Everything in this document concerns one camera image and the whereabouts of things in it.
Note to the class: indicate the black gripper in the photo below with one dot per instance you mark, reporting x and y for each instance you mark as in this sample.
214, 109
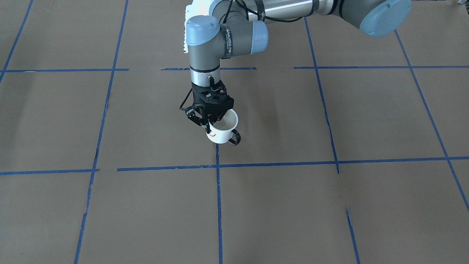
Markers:
196, 96

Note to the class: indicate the white smiley face mug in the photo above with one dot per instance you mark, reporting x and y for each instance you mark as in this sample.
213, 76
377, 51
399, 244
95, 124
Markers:
224, 131

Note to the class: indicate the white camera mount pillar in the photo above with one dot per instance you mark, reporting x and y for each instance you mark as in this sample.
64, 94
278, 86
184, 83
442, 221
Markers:
191, 11

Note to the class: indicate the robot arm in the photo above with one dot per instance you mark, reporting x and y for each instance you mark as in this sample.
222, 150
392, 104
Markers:
222, 29

